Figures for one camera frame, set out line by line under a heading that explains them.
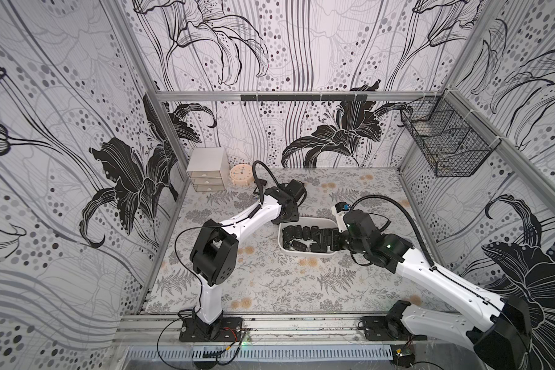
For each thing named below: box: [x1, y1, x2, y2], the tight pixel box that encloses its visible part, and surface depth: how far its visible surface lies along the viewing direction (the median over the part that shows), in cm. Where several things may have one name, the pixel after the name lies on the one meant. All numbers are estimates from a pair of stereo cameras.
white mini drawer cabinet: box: [186, 147, 229, 192], surface depth 109 cm
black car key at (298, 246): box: [290, 240, 308, 252], surface depth 92 cm
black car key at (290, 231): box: [282, 225, 300, 242], surface depth 95 cm
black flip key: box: [293, 225, 303, 239], surface depth 97 cm
